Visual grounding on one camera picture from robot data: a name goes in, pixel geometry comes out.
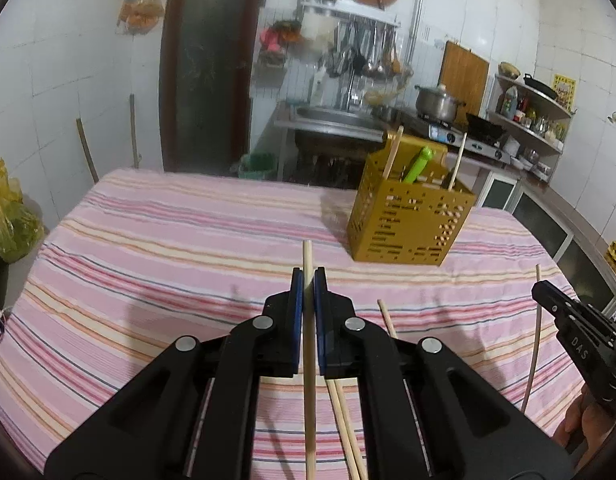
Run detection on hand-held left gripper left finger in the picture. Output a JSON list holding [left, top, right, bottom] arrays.
[[44, 267, 305, 480]]

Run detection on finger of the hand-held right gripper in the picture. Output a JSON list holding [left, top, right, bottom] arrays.
[[532, 281, 579, 321]]

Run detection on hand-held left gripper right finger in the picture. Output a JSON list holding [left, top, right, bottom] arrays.
[[313, 266, 575, 480]]

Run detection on yellow perforated utensil holder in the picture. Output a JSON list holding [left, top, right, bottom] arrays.
[[346, 130, 476, 267]]

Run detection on green-handled metal fork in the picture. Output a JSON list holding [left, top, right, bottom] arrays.
[[401, 146, 434, 184]]

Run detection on person's right hand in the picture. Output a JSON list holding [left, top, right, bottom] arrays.
[[553, 382, 616, 461]]

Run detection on kitchen counter cabinet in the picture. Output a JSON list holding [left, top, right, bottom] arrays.
[[480, 155, 616, 311]]

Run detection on pink striped tablecloth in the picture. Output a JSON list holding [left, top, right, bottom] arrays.
[[0, 167, 596, 480]]

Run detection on green plastic basket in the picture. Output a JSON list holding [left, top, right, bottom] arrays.
[[233, 152, 278, 181]]

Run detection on black wok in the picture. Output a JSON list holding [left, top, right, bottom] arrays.
[[465, 112, 507, 142]]

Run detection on gas stove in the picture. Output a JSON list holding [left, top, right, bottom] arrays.
[[403, 112, 506, 161]]

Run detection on steel sink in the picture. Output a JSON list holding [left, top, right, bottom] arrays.
[[274, 105, 389, 141]]

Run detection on dark plastic bottle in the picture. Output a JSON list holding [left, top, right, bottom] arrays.
[[501, 85, 519, 120]]

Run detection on black pan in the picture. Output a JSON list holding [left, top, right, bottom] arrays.
[[523, 73, 559, 101]]

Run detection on steel pot with lid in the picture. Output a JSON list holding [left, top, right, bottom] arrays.
[[414, 84, 466, 124]]

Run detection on wooden cutting board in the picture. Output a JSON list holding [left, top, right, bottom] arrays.
[[438, 41, 490, 121]]

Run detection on wooden stick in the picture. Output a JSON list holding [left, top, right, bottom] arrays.
[[129, 94, 140, 169], [76, 119, 100, 184]]

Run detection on brown glass-panel door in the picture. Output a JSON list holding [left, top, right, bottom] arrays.
[[159, 0, 269, 177]]

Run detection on hanging ladles and spatulas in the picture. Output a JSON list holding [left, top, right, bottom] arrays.
[[328, 22, 414, 78]]

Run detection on red hanging cloths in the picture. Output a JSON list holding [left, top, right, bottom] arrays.
[[258, 20, 303, 53]]

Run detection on yellow plastic bag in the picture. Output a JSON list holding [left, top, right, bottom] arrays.
[[0, 157, 45, 263]]

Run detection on orange hanging plastic bags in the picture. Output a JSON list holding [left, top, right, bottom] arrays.
[[117, 0, 166, 36]]

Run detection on corner wall shelf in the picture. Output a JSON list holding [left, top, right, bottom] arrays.
[[488, 74, 576, 156]]

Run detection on yellow wall poster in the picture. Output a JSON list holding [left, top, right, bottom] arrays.
[[552, 74, 576, 111]]

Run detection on metal wall rack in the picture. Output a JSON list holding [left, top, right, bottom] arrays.
[[300, 1, 401, 28]]

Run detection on white wall pipe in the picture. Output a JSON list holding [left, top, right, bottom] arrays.
[[407, 0, 429, 56]]

